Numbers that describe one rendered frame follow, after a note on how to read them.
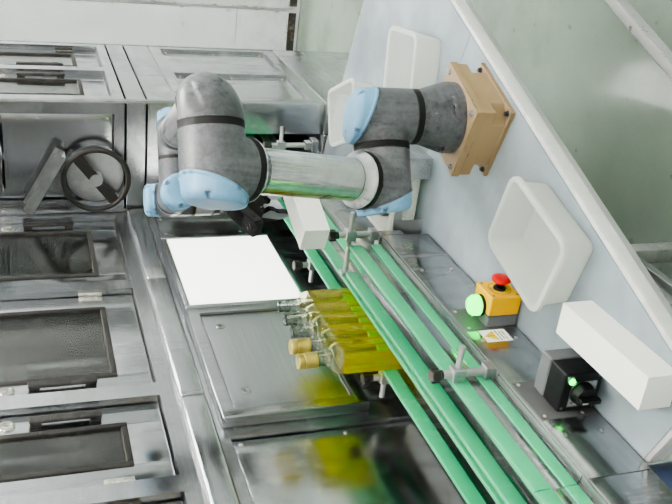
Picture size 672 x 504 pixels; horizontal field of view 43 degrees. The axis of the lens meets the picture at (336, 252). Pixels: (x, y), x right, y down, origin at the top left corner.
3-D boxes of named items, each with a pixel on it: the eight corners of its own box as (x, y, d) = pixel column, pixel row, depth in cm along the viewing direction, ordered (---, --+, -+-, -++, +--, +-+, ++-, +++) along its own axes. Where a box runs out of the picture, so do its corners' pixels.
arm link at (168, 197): (160, 155, 179) (153, 164, 189) (162, 209, 178) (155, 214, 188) (198, 155, 181) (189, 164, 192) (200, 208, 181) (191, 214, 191)
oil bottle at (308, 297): (374, 304, 217) (293, 310, 210) (377, 285, 214) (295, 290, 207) (382, 315, 212) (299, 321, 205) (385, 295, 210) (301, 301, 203)
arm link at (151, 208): (147, 215, 188) (143, 219, 196) (198, 214, 191) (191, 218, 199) (146, 180, 188) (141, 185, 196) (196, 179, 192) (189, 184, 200)
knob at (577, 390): (588, 401, 152) (599, 412, 149) (566, 403, 151) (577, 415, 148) (594, 380, 150) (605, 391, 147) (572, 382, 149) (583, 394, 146)
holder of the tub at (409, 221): (391, 230, 237) (365, 231, 235) (406, 135, 225) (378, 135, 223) (416, 258, 223) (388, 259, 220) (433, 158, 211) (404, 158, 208)
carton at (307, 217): (305, 159, 210) (281, 160, 208) (330, 229, 194) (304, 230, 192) (300, 178, 214) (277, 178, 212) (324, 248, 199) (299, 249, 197)
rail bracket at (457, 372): (488, 369, 165) (424, 376, 160) (495, 336, 161) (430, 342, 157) (498, 381, 161) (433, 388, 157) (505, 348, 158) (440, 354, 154)
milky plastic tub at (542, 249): (551, 169, 166) (512, 169, 163) (609, 245, 150) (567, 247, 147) (522, 238, 177) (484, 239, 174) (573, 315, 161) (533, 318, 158)
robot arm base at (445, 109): (446, 69, 184) (404, 67, 181) (474, 102, 173) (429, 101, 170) (430, 131, 193) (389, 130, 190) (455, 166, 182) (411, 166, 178)
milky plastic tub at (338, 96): (353, 90, 264) (326, 90, 261) (381, 76, 243) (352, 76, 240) (355, 147, 264) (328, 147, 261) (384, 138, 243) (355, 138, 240)
